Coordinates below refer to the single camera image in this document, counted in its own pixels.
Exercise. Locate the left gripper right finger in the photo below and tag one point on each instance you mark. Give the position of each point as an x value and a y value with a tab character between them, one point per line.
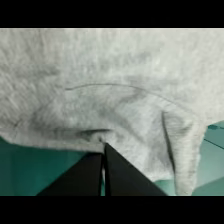
125	181

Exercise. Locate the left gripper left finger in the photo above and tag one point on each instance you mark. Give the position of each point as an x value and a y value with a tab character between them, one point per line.
82	180

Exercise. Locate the grey garment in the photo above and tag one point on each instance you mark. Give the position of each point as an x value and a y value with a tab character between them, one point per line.
110	83

